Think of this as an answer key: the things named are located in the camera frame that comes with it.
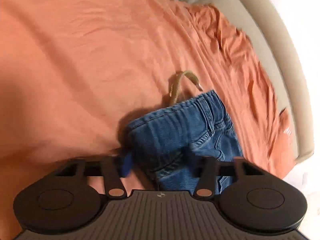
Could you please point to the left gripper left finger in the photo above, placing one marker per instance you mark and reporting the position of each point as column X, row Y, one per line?
column 103, row 174

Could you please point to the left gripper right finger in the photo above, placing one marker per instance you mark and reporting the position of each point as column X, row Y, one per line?
column 209, row 170

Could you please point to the blue denim jeans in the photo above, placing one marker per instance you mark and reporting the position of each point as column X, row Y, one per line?
column 168, row 144

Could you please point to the orange duvet cover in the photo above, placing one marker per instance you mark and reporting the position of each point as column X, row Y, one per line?
column 72, row 71

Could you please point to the beige upholstered headboard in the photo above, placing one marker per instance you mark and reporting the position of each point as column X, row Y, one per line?
column 276, row 50

